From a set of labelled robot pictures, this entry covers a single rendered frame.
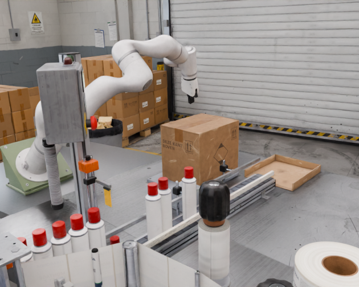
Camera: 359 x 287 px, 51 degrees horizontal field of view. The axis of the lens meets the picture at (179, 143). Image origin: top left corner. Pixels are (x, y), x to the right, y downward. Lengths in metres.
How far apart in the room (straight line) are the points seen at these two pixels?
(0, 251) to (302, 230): 1.04
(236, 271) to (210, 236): 0.20
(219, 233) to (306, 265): 0.22
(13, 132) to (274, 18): 3.58
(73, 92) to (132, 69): 0.62
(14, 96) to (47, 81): 3.72
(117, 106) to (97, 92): 3.37
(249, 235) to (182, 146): 0.52
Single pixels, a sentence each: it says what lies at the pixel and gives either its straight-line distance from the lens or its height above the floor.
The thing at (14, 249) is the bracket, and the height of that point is 1.15.
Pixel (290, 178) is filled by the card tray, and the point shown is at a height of 0.83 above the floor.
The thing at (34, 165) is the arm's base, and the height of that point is 0.96.
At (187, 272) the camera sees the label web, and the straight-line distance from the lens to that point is 0.87.
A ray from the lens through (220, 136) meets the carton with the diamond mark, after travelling 1.72.
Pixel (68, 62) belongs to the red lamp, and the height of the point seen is 1.49.
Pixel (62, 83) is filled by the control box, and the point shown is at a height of 1.44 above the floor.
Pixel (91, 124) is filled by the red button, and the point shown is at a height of 1.33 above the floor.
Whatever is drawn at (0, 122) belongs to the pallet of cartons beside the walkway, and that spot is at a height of 0.57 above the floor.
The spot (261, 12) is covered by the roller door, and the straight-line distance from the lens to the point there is 5.42.
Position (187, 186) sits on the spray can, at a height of 1.02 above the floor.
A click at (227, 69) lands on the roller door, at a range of 5.65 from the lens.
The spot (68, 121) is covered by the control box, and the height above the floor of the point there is 1.34.
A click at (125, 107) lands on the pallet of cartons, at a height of 0.54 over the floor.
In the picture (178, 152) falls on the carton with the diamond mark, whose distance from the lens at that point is 1.71.
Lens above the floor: 1.57
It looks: 18 degrees down
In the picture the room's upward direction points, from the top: 2 degrees counter-clockwise
